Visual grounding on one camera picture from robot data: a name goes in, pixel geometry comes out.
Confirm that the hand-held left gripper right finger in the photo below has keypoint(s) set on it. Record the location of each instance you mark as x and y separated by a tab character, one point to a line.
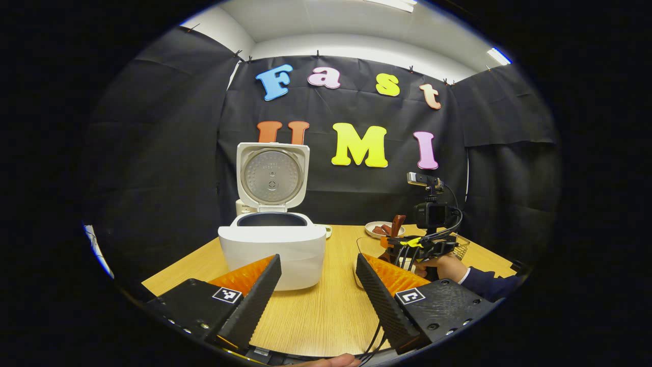
387	306

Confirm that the black backdrop cloth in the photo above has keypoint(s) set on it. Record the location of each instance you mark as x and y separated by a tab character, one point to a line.
173	153

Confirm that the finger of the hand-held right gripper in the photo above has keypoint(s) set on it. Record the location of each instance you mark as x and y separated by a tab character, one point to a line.
393	251

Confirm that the white round plate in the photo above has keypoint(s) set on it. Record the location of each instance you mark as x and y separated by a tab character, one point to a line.
373	234

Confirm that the white rice cooker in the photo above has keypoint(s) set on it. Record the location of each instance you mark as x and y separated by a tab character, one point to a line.
275	250

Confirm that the brown meat piece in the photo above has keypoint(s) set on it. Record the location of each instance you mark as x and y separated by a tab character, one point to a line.
379	230

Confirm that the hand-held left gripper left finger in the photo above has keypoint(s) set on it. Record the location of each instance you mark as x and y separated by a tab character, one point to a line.
252	306

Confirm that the large ceiling light panel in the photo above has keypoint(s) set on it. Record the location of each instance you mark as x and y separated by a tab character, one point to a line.
395	4

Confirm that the small ceiling light panel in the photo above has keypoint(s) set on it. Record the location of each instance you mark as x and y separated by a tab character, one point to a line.
499	56

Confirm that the white divided condiment dish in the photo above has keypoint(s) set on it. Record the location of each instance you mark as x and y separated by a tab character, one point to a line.
326	232

